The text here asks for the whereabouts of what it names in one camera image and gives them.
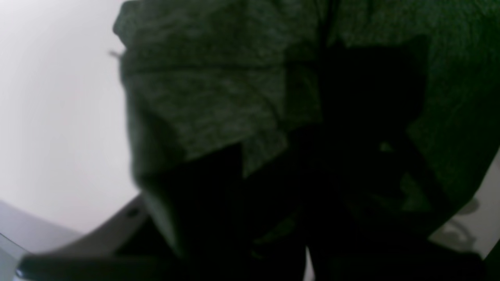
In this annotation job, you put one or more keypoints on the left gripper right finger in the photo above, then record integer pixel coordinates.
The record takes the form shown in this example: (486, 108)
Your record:
(349, 255)

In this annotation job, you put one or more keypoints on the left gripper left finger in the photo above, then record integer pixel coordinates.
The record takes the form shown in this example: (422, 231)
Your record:
(117, 242)

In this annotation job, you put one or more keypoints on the dark green t-shirt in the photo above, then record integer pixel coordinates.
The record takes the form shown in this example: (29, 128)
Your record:
(257, 123)

